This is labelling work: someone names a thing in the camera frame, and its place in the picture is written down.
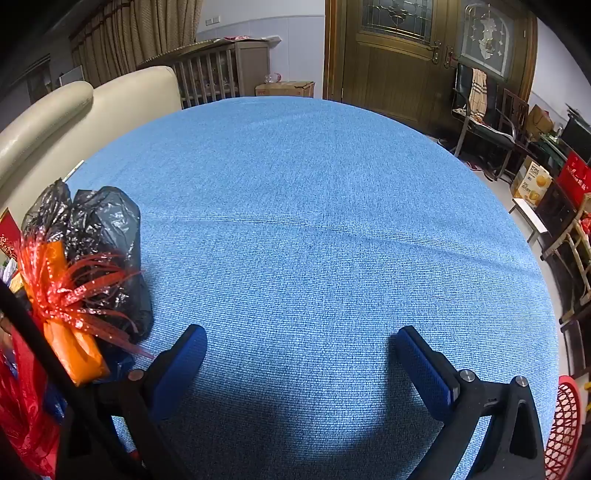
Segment wooden double door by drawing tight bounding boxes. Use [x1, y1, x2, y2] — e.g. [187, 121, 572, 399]
[322, 1, 538, 136]

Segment wooden baby crib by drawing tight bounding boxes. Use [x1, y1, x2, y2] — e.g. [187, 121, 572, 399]
[139, 38, 270, 108]

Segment brown striped curtain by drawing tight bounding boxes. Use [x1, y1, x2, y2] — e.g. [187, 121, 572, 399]
[69, 0, 204, 87]

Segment cream leather headboard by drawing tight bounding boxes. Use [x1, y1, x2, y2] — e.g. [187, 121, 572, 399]
[1, 66, 181, 222]

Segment black armchair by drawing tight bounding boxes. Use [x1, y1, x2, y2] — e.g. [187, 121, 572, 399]
[450, 63, 527, 181]

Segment cardboard box by crib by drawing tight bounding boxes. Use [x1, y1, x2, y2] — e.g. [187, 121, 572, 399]
[256, 81, 315, 98]

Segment blue bed cover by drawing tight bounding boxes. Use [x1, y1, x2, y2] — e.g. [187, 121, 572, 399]
[68, 97, 559, 479]

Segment red mesh waste basket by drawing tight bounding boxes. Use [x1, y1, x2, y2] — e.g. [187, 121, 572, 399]
[544, 375, 583, 480]

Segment orange fruit carton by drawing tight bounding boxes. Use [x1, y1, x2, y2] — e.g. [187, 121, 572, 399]
[511, 156, 553, 208]

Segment black plastic bag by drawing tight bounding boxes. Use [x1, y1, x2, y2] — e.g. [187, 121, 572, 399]
[21, 180, 153, 346]

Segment orange wrapper with red ribbon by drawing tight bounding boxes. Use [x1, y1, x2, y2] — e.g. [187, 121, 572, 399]
[17, 235, 153, 386]

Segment red gift bag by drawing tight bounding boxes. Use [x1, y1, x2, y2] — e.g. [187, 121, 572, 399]
[557, 151, 591, 208]

